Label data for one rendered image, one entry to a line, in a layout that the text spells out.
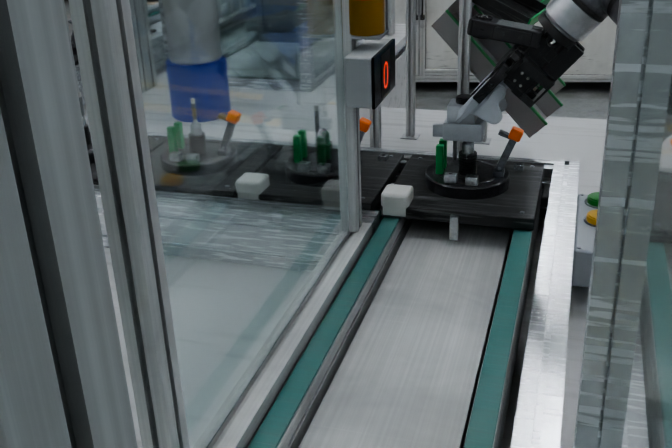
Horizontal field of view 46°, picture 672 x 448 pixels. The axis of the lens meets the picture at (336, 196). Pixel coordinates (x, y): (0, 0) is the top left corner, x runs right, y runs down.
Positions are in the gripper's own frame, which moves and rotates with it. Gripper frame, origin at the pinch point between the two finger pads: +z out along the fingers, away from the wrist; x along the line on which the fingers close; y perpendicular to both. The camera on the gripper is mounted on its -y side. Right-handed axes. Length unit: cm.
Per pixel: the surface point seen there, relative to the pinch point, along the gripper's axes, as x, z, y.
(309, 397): -57, 17, 6
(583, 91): 407, 75, 82
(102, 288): -106, -24, -13
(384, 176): -0.3, 18.3, -1.6
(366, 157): 8.0, 22.0, -5.9
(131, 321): -78, 4, -13
